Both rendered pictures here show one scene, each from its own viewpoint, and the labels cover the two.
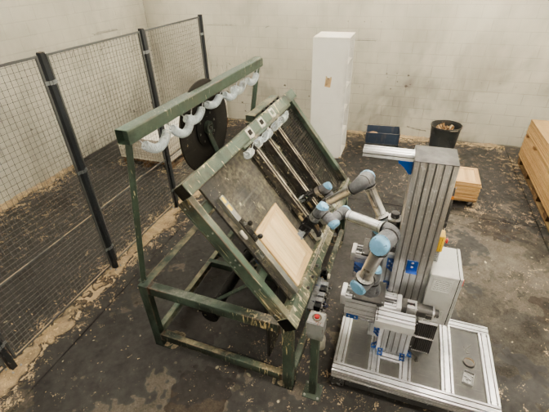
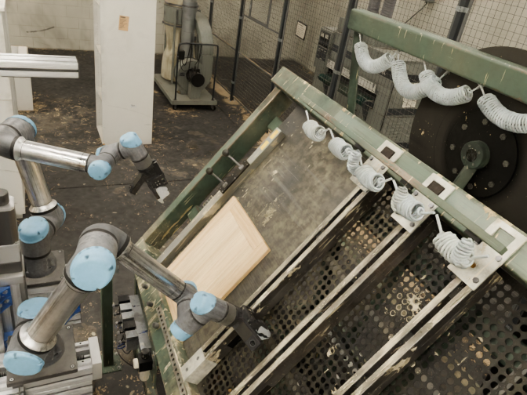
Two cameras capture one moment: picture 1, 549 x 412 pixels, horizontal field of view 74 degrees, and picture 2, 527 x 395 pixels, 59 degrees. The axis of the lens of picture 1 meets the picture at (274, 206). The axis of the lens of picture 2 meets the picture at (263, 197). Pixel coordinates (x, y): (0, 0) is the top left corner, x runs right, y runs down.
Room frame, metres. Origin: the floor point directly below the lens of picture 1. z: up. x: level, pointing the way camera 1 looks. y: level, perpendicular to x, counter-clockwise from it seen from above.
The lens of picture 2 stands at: (3.60, -1.23, 2.46)
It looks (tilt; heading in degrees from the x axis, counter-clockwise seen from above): 29 degrees down; 131
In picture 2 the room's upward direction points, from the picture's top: 10 degrees clockwise
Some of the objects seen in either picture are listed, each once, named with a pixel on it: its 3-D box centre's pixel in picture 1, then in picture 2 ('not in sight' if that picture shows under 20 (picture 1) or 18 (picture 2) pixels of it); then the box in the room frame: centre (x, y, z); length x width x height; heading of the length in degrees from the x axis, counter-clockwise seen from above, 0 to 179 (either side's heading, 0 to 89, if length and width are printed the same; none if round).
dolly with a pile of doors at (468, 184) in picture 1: (457, 184); not in sight; (4.73, -2.76, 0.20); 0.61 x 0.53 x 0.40; 160
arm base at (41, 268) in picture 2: (370, 284); (36, 258); (1.87, -0.67, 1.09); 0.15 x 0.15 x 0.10
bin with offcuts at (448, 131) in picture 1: (442, 141); not in sight; (6.01, -3.02, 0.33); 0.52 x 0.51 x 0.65; 160
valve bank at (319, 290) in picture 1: (321, 294); (131, 334); (2.16, -0.37, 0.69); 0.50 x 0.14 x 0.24; 159
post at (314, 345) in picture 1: (314, 364); (107, 319); (1.72, -0.28, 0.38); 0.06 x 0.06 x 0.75; 69
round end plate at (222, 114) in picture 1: (207, 127); (476, 154); (3.06, 0.56, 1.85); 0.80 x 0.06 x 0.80; 159
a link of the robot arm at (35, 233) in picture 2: (372, 273); (34, 235); (1.86, -0.67, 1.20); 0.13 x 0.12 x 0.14; 135
